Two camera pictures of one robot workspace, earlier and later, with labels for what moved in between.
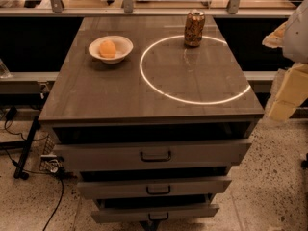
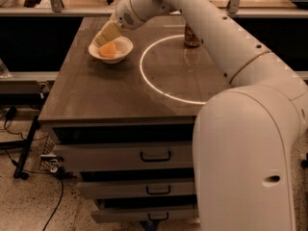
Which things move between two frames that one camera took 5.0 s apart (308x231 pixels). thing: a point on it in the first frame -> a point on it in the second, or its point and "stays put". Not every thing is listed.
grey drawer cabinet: (154, 112) stays put
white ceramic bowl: (123, 46) stays put
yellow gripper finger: (293, 93) -> (137, 8)
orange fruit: (107, 49) stays put
